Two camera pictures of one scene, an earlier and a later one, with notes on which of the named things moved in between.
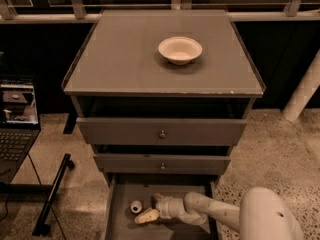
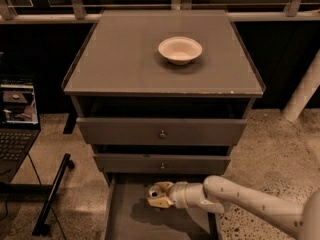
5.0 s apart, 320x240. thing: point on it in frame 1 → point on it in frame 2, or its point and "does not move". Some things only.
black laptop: x=19 y=123 does not move
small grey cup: x=136 y=206 → x=154 y=191
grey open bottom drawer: x=123 y=189 does not move
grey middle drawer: x=157 y=163 does not move
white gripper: x=165 y=205 → x=178 y=193
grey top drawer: x=161 y=131 does not move
